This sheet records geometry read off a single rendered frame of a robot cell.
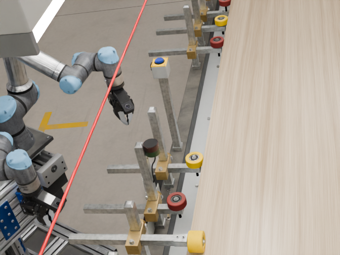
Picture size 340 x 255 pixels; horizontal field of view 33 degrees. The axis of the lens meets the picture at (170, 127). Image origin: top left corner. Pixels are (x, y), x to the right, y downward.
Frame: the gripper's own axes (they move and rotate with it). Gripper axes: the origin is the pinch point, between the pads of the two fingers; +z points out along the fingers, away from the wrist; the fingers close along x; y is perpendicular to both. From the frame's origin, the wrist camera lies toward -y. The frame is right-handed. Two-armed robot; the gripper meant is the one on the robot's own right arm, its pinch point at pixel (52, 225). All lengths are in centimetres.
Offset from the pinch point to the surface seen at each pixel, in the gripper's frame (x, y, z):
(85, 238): -2.8, -10.4, 8.1
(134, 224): -9.8, -29.1, 3.8
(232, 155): -64, -51, 14
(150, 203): -32.8, -23.5, 17.1
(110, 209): -27.2, -7.1, 18.5
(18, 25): 74, -83, -129
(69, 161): -135, 99, 104
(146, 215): -26.9, -24.2, 18.3
